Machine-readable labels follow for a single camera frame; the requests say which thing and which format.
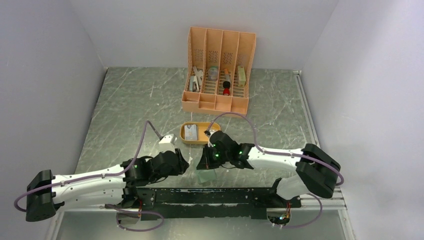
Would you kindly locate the clear tape roll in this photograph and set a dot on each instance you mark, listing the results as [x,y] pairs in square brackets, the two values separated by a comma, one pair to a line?
[213,73]

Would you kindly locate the mint green card holder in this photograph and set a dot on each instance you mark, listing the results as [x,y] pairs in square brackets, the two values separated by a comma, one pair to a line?
[206,175]

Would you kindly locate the aluminium table edge rail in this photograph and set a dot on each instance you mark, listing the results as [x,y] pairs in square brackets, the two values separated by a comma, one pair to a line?
[307,201]

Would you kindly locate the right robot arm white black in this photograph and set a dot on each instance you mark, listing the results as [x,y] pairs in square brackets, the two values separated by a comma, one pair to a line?
[313,171]

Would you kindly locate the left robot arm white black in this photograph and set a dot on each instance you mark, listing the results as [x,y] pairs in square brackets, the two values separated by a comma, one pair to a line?
[117,185]

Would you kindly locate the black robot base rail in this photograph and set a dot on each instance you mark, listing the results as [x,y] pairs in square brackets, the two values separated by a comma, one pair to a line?
[175,203]

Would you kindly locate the grey stapler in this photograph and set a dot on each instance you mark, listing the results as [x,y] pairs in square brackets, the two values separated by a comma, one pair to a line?
[195,80]

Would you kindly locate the orange desk file organizer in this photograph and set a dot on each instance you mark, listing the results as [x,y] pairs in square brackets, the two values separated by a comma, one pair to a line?
[226,49]

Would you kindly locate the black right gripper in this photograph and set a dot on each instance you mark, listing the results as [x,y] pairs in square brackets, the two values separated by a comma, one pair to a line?
[205,162]

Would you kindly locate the silver credit card stack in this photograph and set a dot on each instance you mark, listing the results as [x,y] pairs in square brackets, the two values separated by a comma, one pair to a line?
[191,132]

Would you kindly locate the pale green eraser box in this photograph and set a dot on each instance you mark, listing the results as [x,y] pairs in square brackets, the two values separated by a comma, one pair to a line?
[241,76]

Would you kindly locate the red black marker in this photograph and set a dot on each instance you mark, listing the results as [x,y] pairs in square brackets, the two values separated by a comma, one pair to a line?
[227,83]

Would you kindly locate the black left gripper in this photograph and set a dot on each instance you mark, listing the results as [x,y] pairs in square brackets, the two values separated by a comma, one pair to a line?
[181,166]

